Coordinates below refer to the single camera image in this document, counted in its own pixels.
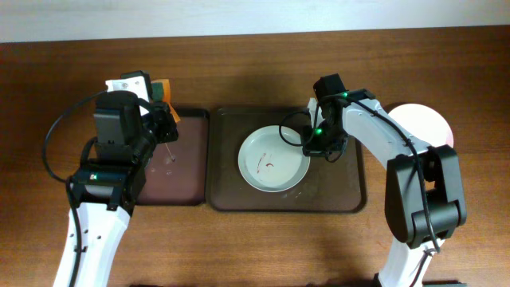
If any orange green scrub sponge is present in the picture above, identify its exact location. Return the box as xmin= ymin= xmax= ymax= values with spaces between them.
xmin=151 ymin=79 xmax=180 ymax=123

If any white plate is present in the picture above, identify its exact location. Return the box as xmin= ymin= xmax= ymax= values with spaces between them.
xmin=389 ymin=104 xmax=454 ymax=147
xmin=237 ymin=125 xmax=311 ymax=193

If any white plate front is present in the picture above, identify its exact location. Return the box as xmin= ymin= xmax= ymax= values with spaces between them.
xmin=389 ymin=104 xmax=454 ymax=147

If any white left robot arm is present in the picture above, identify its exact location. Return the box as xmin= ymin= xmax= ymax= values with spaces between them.
xmin=53 ymin=91 xmax=179 ymax=286

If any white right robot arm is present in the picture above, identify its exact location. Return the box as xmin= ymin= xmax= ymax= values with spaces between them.
xmin=301 ymin=74 xmax=467 ymax=286

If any small brown tray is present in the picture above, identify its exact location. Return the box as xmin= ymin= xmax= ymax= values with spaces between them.
xmin=137 ymin=108 xmax=210 ymax=206

